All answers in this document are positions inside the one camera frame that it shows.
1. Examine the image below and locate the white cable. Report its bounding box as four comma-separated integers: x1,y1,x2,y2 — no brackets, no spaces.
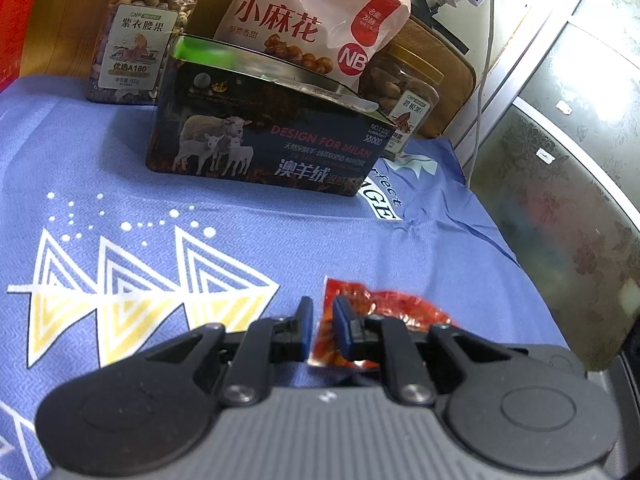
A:
460,0,503,173

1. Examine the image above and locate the glass door cabinet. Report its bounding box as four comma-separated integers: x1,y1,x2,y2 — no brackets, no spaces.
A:
467,0,640,376

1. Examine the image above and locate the pecan nut jar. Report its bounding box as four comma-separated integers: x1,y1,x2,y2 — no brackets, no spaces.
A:
357,42,446,153

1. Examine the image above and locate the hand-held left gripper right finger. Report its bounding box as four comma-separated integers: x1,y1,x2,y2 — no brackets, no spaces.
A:
332,295,516,405

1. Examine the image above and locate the red cardboard box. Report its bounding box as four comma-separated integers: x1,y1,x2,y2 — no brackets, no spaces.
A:
0,0,38,93

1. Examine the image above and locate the pink snack bag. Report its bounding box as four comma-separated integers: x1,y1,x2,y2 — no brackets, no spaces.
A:
214,0,412,96

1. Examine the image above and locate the cashew nut jar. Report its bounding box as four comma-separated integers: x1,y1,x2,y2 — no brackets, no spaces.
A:
86,0,206,106

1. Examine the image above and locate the wooden back panel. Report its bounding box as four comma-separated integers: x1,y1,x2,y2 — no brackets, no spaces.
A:
15,0,251,81

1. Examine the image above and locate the blue printed cloth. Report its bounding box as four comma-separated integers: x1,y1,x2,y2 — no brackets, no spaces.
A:
0,75,571,480

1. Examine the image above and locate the brown woven mat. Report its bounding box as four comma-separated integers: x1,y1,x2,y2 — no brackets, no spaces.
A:
370,14,477,141

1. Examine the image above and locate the black sheep print box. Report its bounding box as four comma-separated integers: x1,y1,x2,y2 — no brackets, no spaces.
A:
146,34,386,198

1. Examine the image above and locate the green leaf print packet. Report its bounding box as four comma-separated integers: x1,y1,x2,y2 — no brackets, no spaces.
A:
176,39,236,61

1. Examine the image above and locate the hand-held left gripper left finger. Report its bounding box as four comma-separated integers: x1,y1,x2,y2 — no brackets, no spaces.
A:
145,296,315,407

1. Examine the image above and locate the red snack packet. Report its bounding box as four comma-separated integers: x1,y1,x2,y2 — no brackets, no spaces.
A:
307,275,453,371

